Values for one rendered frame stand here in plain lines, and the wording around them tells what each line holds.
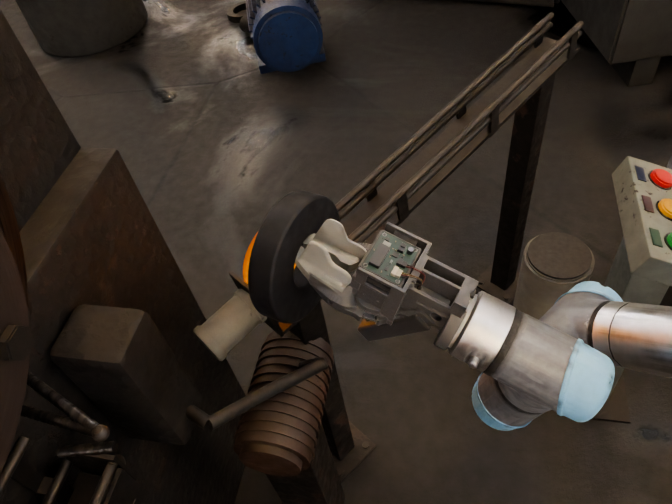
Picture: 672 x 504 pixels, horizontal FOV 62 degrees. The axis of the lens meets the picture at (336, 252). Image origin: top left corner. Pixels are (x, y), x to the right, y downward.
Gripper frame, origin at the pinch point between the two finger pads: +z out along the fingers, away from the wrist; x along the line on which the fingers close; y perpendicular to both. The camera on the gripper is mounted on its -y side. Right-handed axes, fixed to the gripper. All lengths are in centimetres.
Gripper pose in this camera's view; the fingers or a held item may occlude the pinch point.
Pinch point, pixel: (295, 246)
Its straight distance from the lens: 64.3
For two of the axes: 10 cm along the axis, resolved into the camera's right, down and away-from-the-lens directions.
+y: 1.3, -5.6, -8.2
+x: -4.7, 6.9, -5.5
